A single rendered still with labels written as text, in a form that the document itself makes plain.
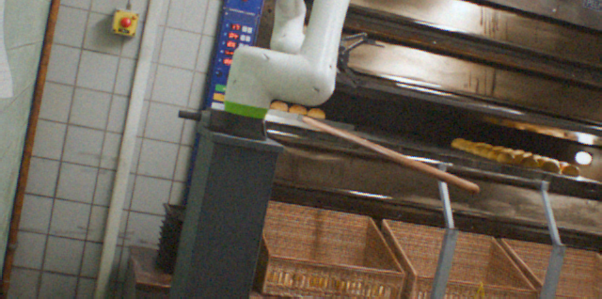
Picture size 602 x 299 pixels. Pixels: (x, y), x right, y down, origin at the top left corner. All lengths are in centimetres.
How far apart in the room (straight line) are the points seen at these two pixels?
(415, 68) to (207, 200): 164
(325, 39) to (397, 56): 134
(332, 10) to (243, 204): 61
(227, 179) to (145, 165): 122
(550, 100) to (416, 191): 77
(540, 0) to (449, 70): 56
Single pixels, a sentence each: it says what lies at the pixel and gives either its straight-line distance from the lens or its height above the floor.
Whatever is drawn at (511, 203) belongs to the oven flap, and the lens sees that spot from 399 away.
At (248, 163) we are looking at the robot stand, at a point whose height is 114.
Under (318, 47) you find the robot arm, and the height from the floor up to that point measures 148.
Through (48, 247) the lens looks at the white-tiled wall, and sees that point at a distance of 354.
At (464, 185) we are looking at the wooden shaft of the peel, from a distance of 240.
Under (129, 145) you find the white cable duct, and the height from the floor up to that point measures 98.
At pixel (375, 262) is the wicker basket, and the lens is 355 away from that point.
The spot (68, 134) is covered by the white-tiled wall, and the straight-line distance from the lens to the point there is 345.
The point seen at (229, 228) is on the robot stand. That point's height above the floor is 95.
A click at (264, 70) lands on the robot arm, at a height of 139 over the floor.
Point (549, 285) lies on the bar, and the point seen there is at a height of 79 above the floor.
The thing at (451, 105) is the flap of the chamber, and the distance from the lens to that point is 362.
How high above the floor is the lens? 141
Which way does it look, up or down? 3 degrees down
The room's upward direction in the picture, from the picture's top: 12 degrees clockwise
